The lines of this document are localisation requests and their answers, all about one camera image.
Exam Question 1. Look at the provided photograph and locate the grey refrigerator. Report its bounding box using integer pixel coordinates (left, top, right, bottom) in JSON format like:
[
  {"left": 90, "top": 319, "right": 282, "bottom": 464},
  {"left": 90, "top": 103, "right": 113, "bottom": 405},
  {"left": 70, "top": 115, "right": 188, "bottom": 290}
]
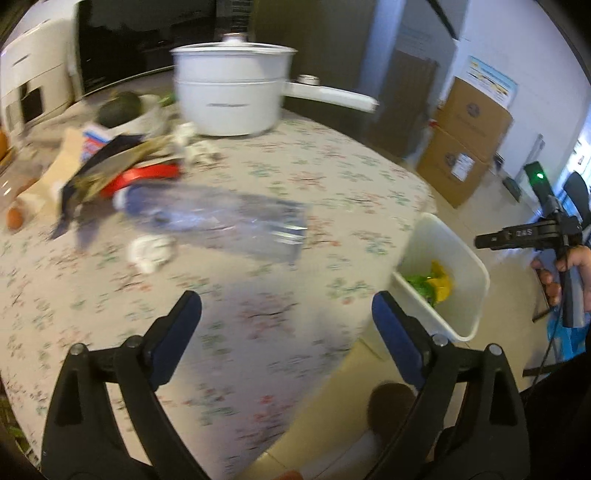
[{"left": 250, "top": 1, "right": 469, "bottom": 157}]

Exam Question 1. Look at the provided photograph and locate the brown paper carton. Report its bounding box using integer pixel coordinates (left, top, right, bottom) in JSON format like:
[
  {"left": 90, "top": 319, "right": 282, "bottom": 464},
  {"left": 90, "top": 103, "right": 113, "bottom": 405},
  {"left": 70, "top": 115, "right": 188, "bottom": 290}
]
[{"left": 17, "top": 127, "right": 88, "bottom": 224}]

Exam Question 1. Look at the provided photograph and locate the yellow wrapper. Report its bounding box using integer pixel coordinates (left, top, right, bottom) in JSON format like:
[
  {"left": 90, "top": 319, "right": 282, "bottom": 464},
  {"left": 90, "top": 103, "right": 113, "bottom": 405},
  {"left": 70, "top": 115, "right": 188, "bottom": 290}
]
[{"left": 428, "top": 260, "right": 454, "bottom": 304}]

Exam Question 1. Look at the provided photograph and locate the upper cardboard box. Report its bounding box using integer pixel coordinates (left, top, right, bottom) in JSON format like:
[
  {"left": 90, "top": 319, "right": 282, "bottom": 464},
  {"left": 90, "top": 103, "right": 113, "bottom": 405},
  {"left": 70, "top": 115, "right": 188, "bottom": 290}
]
[{"left": 436, "top": 77, "right": 513, "bottom": 160}]

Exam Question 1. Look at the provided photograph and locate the white ceramic bowl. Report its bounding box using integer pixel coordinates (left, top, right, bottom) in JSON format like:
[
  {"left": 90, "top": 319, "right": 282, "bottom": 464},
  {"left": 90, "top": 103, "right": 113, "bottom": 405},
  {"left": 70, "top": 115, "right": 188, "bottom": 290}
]
[{"left": 107, "top": 94, "right": 168, "bottom": 138}]

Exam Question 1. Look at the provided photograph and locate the white trash bin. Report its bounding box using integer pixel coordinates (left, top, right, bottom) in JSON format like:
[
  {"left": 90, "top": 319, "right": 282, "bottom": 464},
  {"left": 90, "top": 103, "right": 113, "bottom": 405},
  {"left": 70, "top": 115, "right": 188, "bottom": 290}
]
[{"left": 391, "top": 213, "right": 490, "bottom": 342}]

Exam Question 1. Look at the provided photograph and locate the crumpled white tissue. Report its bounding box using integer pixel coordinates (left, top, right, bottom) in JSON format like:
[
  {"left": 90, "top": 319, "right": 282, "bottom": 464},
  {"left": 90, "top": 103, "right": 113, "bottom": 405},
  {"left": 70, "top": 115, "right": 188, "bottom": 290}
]
[{"left": 171, "top": 122, "right": 221, "bottom": 166}]

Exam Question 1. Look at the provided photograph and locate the red plastic wrapper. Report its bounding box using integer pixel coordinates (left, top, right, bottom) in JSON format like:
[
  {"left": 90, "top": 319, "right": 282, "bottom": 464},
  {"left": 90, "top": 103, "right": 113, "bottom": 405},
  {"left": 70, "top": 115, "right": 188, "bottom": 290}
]
[{"left": 100, "top": 163, "right": 181, "bottom": 198}]

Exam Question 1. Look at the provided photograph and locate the brown egg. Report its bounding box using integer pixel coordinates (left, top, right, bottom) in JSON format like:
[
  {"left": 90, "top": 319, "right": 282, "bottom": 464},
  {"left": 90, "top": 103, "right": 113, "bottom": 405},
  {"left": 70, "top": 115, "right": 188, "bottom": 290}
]
[{"left": 6, "top": 207, "right": 24, "bottom": 231}]

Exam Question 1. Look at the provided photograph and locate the white microwave oven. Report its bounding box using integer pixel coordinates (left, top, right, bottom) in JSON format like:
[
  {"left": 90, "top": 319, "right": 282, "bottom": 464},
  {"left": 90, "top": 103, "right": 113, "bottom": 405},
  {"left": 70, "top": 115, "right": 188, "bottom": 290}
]
[{"left": 1, "top": 1, "right": 218, "bottom": 135}]

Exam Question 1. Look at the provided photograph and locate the floral tablecloth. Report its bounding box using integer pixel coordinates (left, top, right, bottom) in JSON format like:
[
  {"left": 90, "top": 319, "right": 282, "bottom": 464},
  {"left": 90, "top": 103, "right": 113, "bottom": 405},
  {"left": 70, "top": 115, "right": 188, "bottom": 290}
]
[{"left": 1, "top": 113, "right": 434, "bottom": 479}]

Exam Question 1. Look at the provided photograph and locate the white electric pot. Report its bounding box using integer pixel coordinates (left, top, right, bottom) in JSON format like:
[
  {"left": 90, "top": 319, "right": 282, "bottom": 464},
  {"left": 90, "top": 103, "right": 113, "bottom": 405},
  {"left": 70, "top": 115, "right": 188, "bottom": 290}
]
[{"left": 171, "top": 33, "right": 379, "bottom": 137}]

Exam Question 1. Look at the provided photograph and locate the lower cardboard box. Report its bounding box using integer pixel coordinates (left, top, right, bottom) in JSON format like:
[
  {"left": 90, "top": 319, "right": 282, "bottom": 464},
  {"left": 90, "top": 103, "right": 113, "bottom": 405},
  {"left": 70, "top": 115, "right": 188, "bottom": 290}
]
[{"left": 417, "top": 127, "right": 491, "bottom": 208}]

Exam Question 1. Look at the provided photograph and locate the green snack wrapper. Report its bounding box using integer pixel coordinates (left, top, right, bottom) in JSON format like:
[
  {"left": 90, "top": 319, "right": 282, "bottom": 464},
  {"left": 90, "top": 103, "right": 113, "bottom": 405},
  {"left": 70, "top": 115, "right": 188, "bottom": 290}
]
[{"left": 405, "top": 275, "right": 438, "bottom": 307}]

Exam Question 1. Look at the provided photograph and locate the person right hand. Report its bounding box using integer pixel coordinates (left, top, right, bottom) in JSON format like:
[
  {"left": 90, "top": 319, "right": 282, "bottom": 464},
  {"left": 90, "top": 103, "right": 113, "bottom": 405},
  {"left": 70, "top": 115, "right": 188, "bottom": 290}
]
[{"left": 530, "top": 246, "right": 591, "bottom": 313}]

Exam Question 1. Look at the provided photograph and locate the cardboard box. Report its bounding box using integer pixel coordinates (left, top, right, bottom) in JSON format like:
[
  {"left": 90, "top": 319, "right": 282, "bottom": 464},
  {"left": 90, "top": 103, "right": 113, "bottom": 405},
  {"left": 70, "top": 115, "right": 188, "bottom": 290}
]
[
  {"left": 436, "top": 77, "right": 513, "bottom": 160},
  {"left": 417, "top": 127, "right": 491, "bottom": 208}
]

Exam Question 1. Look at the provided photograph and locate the clear plastic water bottle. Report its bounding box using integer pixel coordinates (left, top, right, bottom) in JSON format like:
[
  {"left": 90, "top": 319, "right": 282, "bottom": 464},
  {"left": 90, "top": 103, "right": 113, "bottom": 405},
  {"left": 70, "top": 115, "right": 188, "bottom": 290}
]
[{"left": 112, "top": 181, "right": 308, "bottom": 264}]

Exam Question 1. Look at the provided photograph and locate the small white tissue ball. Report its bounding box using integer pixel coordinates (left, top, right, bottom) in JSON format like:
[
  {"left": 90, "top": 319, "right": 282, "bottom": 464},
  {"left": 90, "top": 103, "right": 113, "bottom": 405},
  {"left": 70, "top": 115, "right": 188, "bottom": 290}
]
[{"left": 126, "top": 235, "right": 175, "bottom": 275}]

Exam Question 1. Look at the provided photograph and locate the dark foil snack bag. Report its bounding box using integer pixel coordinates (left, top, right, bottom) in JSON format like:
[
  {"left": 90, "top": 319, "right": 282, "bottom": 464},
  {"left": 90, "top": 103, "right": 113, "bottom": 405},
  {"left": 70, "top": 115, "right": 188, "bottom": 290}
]
[{"left": 50, "top": 135, "right": 170, "bottom": 239}]

